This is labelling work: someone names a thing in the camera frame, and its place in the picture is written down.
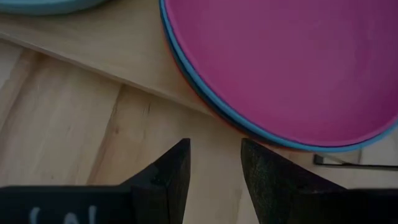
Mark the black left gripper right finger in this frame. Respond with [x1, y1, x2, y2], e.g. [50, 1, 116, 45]
[241, 138, 346, 224]

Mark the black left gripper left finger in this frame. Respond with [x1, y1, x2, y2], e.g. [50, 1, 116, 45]
[119, 138, 191, 224]

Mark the blue plate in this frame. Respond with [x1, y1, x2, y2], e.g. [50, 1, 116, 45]
[158, 0, 398, 154]

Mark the magenta plate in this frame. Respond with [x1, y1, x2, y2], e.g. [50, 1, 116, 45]
[163, 0, 398, 147]

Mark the aqua plate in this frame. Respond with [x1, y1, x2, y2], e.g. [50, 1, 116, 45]
[0, 0, 108, 16]

